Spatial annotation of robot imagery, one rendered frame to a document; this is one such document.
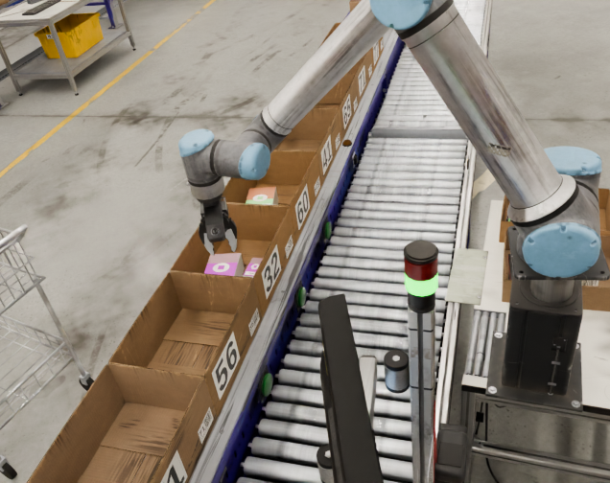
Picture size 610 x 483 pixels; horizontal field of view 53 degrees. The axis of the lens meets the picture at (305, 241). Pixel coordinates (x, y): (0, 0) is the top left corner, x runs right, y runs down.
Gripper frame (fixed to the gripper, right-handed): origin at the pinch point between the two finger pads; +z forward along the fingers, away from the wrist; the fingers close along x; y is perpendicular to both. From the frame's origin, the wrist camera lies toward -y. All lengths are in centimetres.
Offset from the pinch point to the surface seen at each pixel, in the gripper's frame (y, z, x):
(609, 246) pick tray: 13, 40, -130
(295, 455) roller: -41, 43, -11
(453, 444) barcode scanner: -67, 5, -45
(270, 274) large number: 13.9, 25.5, -11.6
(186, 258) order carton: 24.8, 21.8, 15.5
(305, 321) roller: 11, 48, -20
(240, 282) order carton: 5.2, 18.1, -2.1
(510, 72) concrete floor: 339, 147, -241
